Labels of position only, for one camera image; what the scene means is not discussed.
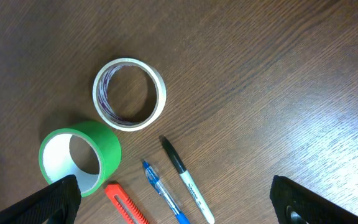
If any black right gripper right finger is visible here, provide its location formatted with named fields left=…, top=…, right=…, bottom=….
left=270, top=175, right=358, bottom=224

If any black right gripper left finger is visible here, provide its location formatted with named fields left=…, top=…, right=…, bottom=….
left=0, top=174, right=81, bottom=224

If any green tape roll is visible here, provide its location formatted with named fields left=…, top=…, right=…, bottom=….
left=39, top=121, right=122, bottom=197

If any orange utility knife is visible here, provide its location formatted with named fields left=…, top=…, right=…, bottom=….
left=104, top=184, right=150, bottom=224

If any white masking tape roll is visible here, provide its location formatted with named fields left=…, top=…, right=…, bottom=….
left=92, top=58, right=167, bottom=132

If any blue ballpoint pen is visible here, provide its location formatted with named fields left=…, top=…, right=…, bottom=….
left=142, top=160, right=190, bottom=224

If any black white marker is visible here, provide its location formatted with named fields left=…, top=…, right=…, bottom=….
left=160, top=136, right=215, bottom=224

